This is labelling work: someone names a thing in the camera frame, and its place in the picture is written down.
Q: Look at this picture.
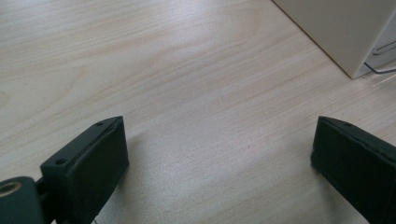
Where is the dark cable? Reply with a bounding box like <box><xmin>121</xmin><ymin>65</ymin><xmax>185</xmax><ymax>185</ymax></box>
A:
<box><xmin>363</xmin><ymin>61</ymin><xmax>396</xmax><ymax>75</ymax></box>

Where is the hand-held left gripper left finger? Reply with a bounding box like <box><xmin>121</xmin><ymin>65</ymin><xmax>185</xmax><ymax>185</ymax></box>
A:
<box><xmin>40</xmin><ymin>115</ymin><xmax>131</xmax><ymax>224</ymax></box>

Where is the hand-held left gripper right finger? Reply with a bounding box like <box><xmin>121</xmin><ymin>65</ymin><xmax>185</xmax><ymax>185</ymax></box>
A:
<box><xmin>310</xmin><ymin>115</ymin><xmax>396</xmax><ymax>224</ymax></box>

